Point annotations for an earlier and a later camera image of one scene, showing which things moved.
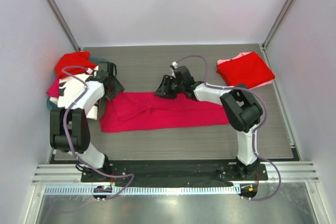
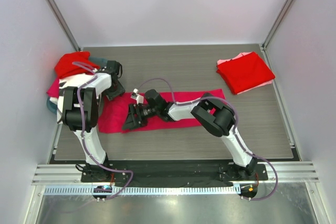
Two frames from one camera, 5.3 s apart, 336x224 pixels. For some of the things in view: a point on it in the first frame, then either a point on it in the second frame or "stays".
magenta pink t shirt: x=133 y=111 stays
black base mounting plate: x=178 y=172 stays
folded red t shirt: x=250 y=69 stays
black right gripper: x=170 y=86 → x=139 y=115
